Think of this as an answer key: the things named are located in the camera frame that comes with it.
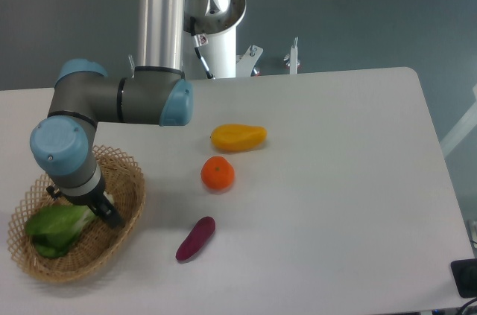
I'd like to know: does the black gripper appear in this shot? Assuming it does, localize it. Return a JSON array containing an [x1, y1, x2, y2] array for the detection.
[[45, 180, 124, 229]]

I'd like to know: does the green bok choy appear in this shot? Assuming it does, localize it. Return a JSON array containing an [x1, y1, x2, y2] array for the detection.
[[24, 204, 98, 259]]

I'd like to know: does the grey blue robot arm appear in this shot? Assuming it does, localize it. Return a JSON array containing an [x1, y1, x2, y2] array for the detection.
[[30, 0, 193, 228]]

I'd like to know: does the woven wicker basket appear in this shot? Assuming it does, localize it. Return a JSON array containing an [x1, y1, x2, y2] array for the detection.
[[7, 145, 146, 283]]

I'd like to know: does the purple sweet potato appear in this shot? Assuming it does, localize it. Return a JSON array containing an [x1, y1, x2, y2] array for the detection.
[[175, 216, 216, 262]]

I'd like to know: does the orange tangerine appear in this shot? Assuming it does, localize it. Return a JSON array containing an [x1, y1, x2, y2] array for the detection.
[[200, 156, 235, 191]]

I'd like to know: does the yellow papaya half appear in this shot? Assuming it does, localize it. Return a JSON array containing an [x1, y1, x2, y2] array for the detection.
[[210, 124, 268, 152]]

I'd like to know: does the white table leg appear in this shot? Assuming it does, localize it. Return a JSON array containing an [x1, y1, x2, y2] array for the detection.
[[440, 101, 476, 159]]

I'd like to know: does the black device at table edge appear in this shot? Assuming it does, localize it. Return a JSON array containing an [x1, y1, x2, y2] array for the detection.
[[450, 258, 476, 299]]

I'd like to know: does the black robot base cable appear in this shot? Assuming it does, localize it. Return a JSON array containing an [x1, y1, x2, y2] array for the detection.
[[189, 16, 216, 80]]

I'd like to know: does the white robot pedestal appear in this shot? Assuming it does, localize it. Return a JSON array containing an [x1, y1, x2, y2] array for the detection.
[[183, 0, 246, 80]]

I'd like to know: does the white pedestal foot frame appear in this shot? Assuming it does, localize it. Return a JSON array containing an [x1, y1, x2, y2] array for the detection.
[[127, 36, 301, 79]]

